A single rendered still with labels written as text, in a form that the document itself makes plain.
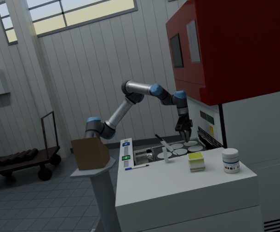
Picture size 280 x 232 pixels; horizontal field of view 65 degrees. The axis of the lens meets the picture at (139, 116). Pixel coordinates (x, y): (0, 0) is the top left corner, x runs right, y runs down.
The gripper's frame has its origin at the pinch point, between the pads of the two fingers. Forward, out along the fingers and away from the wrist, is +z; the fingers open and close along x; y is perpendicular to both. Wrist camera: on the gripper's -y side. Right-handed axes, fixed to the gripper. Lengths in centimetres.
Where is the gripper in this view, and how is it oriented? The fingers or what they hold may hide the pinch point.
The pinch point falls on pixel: (186, 141)
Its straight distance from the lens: 157.8
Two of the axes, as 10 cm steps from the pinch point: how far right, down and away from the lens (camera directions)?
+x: -8.3, 0.4, 5.5
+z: 2.0, 9.6, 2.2
